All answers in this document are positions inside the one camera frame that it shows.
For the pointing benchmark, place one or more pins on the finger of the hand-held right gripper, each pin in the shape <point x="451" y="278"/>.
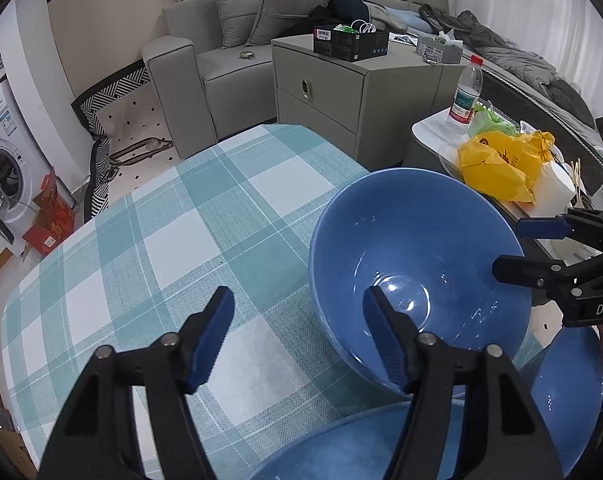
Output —
<point x="526" y="272"/>
<point x="541" y="227"/>

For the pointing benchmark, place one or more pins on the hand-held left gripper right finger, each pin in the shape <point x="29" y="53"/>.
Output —
<point x="386" y="345"/>

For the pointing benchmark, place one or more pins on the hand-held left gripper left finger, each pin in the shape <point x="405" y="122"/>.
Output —
<point x="211" y="340"/>

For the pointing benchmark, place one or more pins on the blue bowl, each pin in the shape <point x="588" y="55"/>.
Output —
<point x="431" y="240"/>
<point x="341" y="450"/>
<point x="566" y="390"/>

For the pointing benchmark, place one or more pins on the wooden skewers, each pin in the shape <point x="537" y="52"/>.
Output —
<point x="576" y="175"/>

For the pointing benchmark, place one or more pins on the yellow plastic bag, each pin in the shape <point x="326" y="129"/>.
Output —
<point x="501" y="165"/>

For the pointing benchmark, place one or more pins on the green plastic bag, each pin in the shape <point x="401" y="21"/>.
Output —
<point x="491" y="120"/>

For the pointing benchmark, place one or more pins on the teal checked tablecloth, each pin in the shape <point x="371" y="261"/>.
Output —
<point x="181" y="220"/>

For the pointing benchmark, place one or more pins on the clear plastic water bottle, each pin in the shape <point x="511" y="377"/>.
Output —
<point x="466" y="95"/>

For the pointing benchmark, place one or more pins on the bed with grey blanket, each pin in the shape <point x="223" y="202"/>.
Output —
<point x="531" y="75"/>

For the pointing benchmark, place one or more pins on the red cardboard box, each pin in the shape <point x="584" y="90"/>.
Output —
<point x="48" y="220"/>

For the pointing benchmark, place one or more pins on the grey tissue box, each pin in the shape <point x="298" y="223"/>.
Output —
<point x="439" y="50"/>

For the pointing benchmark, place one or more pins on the dark grey coat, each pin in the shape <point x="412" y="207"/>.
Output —
<point x="456" y="25"/>

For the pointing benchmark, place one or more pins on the grey bedside cabinet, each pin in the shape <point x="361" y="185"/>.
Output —
<point x="321" y="120"/>

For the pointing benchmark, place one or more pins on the black white patterned rug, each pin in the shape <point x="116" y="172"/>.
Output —
<point x="131" y="110"/>

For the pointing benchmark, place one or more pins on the light blue pillow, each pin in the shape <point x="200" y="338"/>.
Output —
<point x="406" y="20"/>

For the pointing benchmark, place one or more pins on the black cardboard box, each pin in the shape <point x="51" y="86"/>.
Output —
<point x="349" y="47"/>

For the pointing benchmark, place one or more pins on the white washing machine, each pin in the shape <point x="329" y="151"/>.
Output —
<point x="6" y="160"/>

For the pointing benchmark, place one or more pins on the grey sofa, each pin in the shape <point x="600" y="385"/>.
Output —
<point x="181" y="65"/>

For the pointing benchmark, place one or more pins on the small metal keyring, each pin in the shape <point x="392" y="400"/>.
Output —
<point x="246" y="55"/>

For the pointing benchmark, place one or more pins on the dark clothes pile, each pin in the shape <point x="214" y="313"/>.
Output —
<point x="341" y="5"/>

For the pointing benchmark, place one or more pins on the grey sofa cushion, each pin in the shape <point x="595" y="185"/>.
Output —
<point x="286" y="10"/>
<point x="236" y="15"/>

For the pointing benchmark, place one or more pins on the black folding frame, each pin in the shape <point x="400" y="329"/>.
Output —
<point x="141" y="150"/>

